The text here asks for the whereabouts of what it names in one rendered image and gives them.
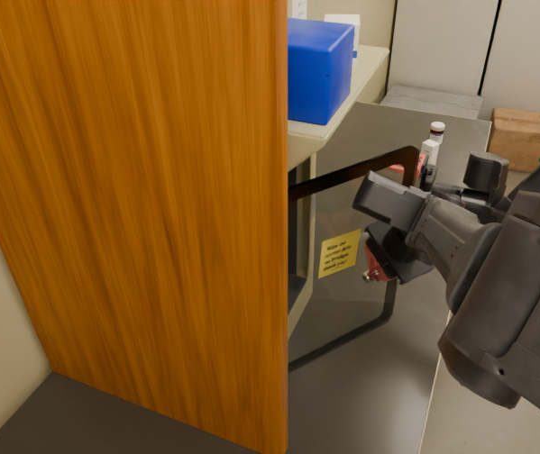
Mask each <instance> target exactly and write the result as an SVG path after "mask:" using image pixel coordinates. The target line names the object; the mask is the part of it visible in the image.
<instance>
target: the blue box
mask: <svg viewBox="0 0 540 454"><path fill-rule="evenodd" d="M354 30H355V26H354V25H353V24H349V23H332V22H323V21H315V20H306V19H297V18H288V120H293V121H299V122H304V123H314V124H320V125H327V124H328V123H329V121H330V120H331V119H332V117H333V116H334V114H335V113H336V112H337V110H338V109H339V108H340V106H341V105H342V104H343V102H344V101H345V99H346V98H347V97H348V95H349V94H350V91H351V79H352V55H353V48H354V47H353V43H354Z"/></svg>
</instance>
